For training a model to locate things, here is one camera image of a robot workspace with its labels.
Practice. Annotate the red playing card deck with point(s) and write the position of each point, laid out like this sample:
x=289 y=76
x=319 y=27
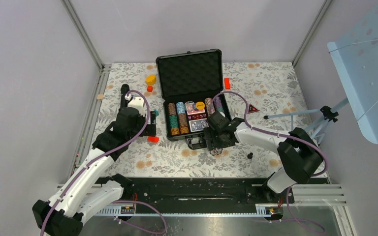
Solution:
x=197 y=112

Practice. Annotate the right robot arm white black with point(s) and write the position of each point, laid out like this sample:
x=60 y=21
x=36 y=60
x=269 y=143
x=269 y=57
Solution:
x=296 y=150

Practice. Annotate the clear plastic disc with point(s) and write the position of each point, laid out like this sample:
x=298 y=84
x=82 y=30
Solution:
x=188 y=107

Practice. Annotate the floral table mat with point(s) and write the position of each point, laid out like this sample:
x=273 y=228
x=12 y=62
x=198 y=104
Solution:
x=272 y=87

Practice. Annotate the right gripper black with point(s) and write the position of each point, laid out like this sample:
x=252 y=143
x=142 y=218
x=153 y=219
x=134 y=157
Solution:
x=209 y=132

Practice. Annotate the red black triangle card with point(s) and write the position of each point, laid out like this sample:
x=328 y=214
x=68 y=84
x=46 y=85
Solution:
x=252 y=109

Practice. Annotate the red block beside case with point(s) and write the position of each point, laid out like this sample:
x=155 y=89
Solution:
x=227 y=83

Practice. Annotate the poker chip with die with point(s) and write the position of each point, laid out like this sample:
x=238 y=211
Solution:
x=216 y=152

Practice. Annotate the yellow cylinder block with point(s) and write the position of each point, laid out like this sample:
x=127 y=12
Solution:
x=151 y=79

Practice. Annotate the blue playing card deck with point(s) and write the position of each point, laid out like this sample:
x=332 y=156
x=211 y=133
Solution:
x=198 y=125

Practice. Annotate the black poker chip case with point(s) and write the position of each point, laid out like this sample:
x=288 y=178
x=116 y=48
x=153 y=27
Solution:
x=191 y=77

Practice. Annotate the brown chip stack far left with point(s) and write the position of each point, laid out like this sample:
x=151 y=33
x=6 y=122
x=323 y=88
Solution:
x=173 y=119

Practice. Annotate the red rectangular block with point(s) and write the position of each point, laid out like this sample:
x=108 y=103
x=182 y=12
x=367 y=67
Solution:
x=153 y=139

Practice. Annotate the light blue perforated panel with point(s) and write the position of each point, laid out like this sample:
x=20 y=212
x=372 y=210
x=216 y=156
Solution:
x=355 y=56

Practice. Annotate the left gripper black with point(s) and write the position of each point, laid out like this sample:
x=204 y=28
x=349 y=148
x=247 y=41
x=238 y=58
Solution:
x=150 y=131

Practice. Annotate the light blue tripod stand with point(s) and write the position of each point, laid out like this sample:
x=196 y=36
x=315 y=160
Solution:
x=318 y=128

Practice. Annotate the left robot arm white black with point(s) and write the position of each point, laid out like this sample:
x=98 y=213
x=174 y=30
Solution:
x=66 y=212

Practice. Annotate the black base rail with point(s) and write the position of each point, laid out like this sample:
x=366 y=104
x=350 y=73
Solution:
x=203 y=195

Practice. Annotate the yellow dealer button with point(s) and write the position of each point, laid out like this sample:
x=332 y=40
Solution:
x=200 y=106

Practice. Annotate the purple chip stack far right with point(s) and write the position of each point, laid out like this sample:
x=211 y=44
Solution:
x=218 y=105

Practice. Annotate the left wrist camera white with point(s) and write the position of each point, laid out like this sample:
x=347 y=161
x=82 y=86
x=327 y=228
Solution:
x=136 y=102

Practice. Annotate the black microphone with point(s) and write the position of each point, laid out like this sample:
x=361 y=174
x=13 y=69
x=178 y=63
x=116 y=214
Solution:
x=124 y=98

